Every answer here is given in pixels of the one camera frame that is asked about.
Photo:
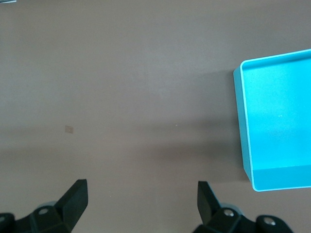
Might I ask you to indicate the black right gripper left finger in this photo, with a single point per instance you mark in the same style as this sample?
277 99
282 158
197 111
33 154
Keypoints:
70 208

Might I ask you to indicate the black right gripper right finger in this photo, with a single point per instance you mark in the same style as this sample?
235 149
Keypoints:
209 208

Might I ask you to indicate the turquoise plastic bin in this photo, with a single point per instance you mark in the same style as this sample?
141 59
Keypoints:
279 109

